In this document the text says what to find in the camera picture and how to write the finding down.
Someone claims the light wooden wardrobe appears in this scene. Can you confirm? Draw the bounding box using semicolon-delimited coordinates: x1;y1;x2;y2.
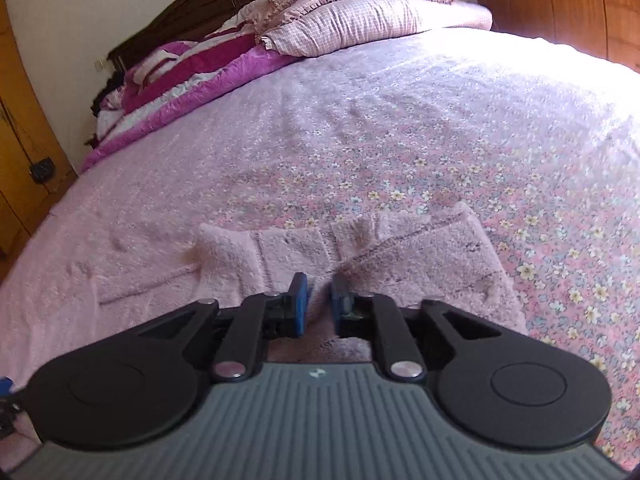
0;0;79;281

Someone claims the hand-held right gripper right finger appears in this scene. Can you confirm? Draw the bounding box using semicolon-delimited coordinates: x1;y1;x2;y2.
330;272;503;384

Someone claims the dark cloth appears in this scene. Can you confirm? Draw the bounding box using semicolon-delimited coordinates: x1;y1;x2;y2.
90;72;126;117

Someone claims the magenta and white blanket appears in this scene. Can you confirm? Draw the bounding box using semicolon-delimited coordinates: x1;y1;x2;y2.
80;27;301;173

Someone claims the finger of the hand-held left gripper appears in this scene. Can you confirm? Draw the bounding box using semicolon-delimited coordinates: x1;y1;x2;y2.
0;376;23;433

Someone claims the black key fob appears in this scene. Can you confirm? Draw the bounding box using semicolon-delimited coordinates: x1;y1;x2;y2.
30;158;55;183

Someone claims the brown wooden cabinet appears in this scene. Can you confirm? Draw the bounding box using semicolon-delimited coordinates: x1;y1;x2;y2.
467;0;640;73

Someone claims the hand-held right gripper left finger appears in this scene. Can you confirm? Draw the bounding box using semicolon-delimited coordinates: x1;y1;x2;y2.
137;272;308;382

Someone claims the pink knit sweater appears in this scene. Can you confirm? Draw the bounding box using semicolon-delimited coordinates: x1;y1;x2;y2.
97;202;528;361

